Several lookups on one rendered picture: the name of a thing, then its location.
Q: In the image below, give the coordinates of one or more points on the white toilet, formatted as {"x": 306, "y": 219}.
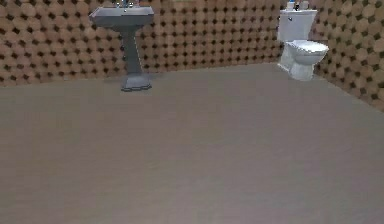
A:
{"x": 301, "y": 50}

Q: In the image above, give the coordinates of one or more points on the silver sink tap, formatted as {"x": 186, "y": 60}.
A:
{"x": 125, "y": 3}

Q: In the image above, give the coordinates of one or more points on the white bottle with blue cap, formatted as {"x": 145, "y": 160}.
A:
{"x": 290, "y": 4}

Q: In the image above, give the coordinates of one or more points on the pale round jar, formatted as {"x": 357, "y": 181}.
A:
{"x": 304, "y": 4}

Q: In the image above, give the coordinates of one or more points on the grey pedestal sink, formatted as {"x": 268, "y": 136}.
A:
{"x": 131, "y": 50}

